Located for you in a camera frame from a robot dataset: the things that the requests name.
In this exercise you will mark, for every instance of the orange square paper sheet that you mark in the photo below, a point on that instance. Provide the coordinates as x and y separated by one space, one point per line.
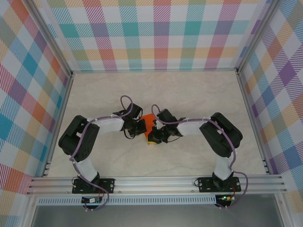
150 119

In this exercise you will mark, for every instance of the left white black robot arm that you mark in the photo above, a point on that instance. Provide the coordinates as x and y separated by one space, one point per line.
109 125

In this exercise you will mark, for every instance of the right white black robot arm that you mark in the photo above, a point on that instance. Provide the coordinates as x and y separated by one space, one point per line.
191 126

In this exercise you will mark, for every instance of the grey metal panel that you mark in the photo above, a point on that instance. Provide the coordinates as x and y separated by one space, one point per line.
154 216

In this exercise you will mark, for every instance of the left small circuit board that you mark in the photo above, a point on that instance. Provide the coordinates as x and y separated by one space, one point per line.
91 200

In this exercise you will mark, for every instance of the small circuit board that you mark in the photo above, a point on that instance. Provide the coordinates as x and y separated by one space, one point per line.
91 200
226 198

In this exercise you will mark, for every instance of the right small circuit board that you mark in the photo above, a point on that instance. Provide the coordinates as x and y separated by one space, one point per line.
226 198

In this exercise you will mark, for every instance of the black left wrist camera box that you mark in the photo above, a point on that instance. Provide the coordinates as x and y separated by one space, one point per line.
135 111

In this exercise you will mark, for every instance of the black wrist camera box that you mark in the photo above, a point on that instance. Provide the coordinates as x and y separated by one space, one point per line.
135 111
165 116

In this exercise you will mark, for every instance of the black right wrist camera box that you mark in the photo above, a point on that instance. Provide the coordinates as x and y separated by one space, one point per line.
165 116

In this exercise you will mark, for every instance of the long aluminium mounting rail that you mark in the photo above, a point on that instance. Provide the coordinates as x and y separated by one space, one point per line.
154 185

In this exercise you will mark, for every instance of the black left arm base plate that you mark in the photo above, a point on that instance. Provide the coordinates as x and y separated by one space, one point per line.
107 184

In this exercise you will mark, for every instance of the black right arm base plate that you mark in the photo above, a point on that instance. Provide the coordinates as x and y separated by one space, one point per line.
206 184

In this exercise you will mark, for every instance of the aluminium side rail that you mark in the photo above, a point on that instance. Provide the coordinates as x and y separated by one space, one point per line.
62 111
249 110

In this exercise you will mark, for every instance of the aluminium frame post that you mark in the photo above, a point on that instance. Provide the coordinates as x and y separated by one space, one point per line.
50 39
256 37

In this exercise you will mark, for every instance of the aluminium frame leg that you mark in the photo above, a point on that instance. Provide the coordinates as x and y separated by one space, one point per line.
28 212
285 212

